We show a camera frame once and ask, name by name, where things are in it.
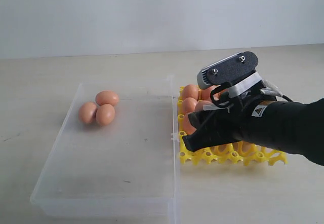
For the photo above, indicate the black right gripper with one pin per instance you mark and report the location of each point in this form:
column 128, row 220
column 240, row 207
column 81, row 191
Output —
column 280, row 125

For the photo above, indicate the yellow plastic egg tray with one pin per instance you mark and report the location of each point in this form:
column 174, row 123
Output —
column 241, row 151

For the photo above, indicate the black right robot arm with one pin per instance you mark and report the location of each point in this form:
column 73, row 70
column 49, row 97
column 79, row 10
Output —
column 317, row 145

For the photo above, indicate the clear plastic storage box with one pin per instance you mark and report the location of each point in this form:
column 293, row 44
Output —
column 125, row 171

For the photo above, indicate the brown egg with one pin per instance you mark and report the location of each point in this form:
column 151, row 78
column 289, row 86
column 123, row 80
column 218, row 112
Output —
column 200, row 105
column 188, row 105
column 190, row 91
column 87, row 112
column 205, row 93
column 187, row 126
column 105, row 114
column 107, row 97
column 221, row 149

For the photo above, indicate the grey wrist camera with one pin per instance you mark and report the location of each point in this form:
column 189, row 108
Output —
column 236, row 73

